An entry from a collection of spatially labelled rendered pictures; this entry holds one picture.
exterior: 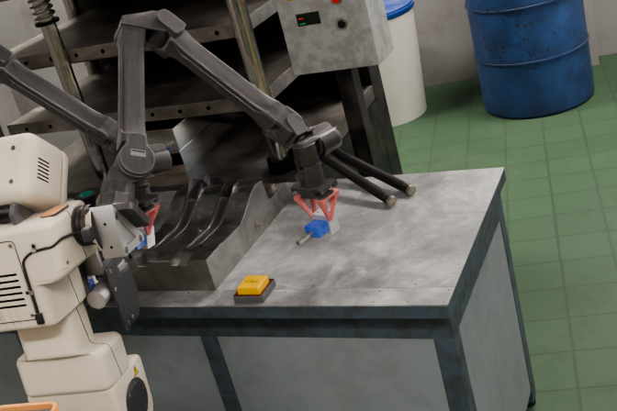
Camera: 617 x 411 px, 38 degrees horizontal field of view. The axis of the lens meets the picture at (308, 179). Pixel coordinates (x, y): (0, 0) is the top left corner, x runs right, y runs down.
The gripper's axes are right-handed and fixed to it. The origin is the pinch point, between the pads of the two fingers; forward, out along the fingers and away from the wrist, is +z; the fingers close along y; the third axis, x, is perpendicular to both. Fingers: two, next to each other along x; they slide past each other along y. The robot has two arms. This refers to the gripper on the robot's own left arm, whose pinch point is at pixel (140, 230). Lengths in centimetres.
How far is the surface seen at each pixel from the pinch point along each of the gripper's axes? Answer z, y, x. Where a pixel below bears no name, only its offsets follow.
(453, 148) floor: 54, -12, -278
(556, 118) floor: 42, -63, -306
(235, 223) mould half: 3.3, -17.5, -19.4
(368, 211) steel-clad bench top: 4, -48, -40
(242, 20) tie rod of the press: -45, 0, -67
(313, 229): -3.1, -46.7, -5.0
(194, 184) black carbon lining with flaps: -1.8, 2.6, -32.9
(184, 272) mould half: 10.2, -12.3, 0.3
